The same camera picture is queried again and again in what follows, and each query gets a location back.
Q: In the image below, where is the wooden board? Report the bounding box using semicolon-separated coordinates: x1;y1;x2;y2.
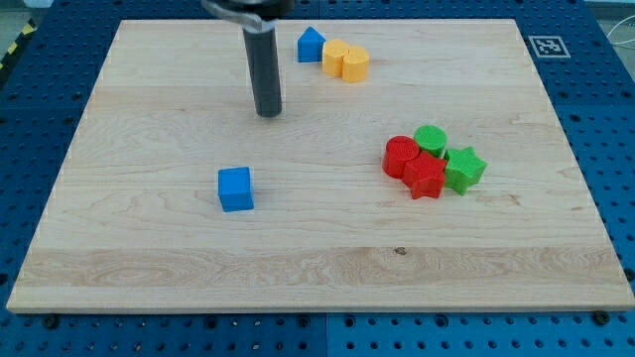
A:
7;19;634;313

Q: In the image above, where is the yellow black hazard tape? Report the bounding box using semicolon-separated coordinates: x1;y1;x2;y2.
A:
1;18;38;70

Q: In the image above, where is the white cable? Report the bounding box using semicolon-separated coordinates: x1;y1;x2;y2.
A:
605;13;635;50

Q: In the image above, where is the green cylinder block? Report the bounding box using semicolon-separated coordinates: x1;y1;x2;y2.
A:
413;125;447;158

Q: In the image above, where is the red star block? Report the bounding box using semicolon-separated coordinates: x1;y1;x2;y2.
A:
402;151;447;199

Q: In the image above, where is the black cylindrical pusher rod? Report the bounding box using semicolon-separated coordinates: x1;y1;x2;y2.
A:
243;22;282;118

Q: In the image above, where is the yellow heart block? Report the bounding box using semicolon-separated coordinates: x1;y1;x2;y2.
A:
321;39;370;83

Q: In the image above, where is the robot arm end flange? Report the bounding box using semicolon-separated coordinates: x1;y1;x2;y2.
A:
200;0;296;33

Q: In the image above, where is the green star block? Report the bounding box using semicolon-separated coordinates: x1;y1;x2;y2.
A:
444;147;487;195

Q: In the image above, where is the white fiducial marker tag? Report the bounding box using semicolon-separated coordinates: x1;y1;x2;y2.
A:
528;36;571;59

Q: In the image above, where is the blue cube block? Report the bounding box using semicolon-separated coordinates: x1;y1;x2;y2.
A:
217;167;254;212

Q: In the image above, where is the blue triangle block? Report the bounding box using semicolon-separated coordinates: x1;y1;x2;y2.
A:
297;27;325;62

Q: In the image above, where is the red cylinder block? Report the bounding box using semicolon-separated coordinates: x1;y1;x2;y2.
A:
382;135;421;179

